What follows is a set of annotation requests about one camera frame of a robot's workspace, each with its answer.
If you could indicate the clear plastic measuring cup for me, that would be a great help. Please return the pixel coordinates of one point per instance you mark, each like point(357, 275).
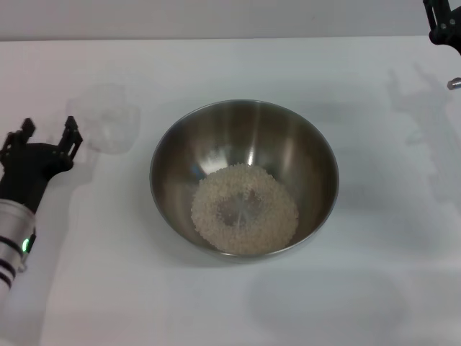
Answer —
point(115, 122)

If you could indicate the stainless steel mixing bowl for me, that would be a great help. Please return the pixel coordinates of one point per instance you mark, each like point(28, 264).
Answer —
point(223, 144)

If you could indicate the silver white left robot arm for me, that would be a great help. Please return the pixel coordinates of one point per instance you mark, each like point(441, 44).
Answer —
point(14, 230)

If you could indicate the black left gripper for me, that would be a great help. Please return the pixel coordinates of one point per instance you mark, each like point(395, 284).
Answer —
point(25, 173)

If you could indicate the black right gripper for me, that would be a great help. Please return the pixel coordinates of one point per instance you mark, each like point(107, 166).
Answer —
point(458, 49)

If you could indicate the white uncooked rice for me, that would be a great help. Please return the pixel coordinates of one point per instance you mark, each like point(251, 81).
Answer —
point(259, 230)

